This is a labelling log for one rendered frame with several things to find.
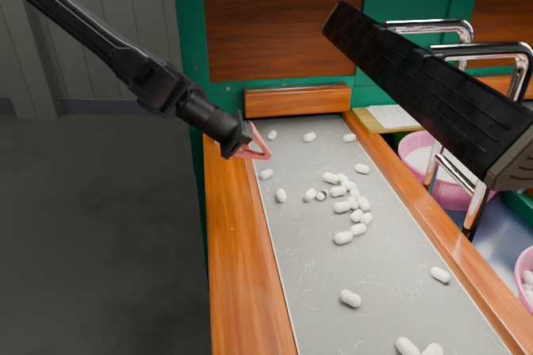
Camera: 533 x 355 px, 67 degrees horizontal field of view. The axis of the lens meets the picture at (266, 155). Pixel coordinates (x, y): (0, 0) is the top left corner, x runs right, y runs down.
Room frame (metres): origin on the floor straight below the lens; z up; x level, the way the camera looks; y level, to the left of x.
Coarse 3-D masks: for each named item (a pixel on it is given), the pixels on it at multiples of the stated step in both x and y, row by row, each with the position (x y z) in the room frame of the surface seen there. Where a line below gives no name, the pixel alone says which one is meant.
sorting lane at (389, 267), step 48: (288, 144) 0.94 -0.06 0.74; (336, 144) 0.94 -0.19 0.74; (288, 192) 0.73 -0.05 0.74; (384, 192) 0.73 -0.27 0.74; (288, 240) 0.57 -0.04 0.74; (384, 240) 0.57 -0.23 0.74; (288, 288) 0.46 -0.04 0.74; (336, 288) 0.46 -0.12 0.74; (384, 288) 0.46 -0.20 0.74; (432, 288) 0.46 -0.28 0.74; (336, 336) 0.37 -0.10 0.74; (384, 336) 0.37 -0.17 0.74; (432, 336) 0.37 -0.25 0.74; (480, 336) 0.37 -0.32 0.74
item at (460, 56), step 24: (384, 24) 0.70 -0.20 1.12; (408, 24) 0.69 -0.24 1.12; (432, 24) 0.70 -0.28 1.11; (456, 24) 0.71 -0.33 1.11; (432, 48) 0.54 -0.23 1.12; (456, 48) 0.55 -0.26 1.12; (480, 48) 0.55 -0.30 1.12; (504, 48) 0.56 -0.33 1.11; (528, 48) 0.56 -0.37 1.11; (528, 72) 0.56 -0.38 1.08; (432, 168) 0.71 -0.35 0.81; (456, 168) 0.66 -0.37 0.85; (432, 192) 0.72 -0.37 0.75; (480, 192) 0.57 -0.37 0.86; (480, 216) 0.56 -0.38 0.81
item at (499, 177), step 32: (352, 32) 0.77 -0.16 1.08; (384, 32) 0.67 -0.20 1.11; (384, 64) 0.61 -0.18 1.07; (416, 64) 0.54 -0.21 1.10; (448, 64) 0.49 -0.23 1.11; (416, 96) 0.49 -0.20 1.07; (448, 96) 0.45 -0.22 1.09; (480, 96) 0.41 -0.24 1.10; (448, 128) 0.41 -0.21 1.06; (480, 128) 0.37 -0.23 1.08; (512, 128) 0.35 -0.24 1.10; (480, 160) 0.35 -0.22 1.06; (512, 160) 0.32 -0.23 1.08
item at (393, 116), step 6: (366, 108) 1.10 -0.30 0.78; (372, 108) 1.10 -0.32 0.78; (378, 108) 1.10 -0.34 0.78; (384, 108) 1.10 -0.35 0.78; (390, 108) 1.10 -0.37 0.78; (396, 108) 1.10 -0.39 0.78; (372, 114) 1.05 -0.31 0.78; (378, 114) 1.05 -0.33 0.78; (384, 114) 1.05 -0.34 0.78; (390, 114) 1.05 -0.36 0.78; (396, 114) 1.05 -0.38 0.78; (402, 114) 1.05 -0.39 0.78; (408, 114) 1.05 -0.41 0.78; (378, 120) 1.01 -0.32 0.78; (384, 120) 1.01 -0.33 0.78; (390, 120) 1.01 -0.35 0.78; (396, 120) 1.01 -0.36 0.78; (402, 120) 1.01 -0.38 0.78; (408, 120) 1.01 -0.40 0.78; (414, 120) 1.01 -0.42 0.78; (384, 126) 0.98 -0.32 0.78; (390, 126) 0.98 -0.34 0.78; (396, 126) 0.98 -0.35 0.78; (402, 126) 0.98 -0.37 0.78
